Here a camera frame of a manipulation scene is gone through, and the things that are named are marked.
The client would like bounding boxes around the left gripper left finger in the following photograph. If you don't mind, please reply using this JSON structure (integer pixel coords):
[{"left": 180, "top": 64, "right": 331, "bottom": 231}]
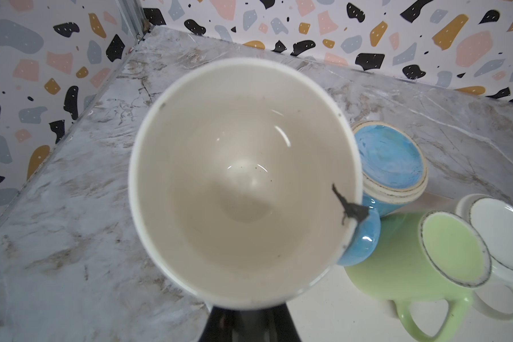
[{"left": 198, "top": 306, "right": 250, "bottom": 342}]

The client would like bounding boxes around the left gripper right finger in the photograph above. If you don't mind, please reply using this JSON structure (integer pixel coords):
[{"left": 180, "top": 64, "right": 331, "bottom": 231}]
[{"left": 252, "top": 304, "right": 302, "bottom": 342}]

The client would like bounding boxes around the grey mug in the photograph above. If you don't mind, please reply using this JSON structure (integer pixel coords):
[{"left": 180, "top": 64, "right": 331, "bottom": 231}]
[{"left": 128, "top": 58, "right": 363, "bottom": 310}]

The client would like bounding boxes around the light green mug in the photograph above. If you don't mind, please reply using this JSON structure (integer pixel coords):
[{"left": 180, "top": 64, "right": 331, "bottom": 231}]
[{"left": 345, "top": 210, "right": 492, "bottom": 341}]

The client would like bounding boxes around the white cream mug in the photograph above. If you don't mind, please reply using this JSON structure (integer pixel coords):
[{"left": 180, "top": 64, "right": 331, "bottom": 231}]
[{"left": 453, "top": 194, "right": 513, "bottom": 321}]

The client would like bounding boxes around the blue butterfly mug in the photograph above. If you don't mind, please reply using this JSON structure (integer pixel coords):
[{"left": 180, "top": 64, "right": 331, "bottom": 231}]
[{"left": 337, "top": 121, "right": 428, "bottom": 266}]

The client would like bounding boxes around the beige plastic tray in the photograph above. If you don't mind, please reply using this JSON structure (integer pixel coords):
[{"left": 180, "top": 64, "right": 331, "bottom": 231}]
[{"left": 288, "top": 192, "right": 513, "bottom": 341}]

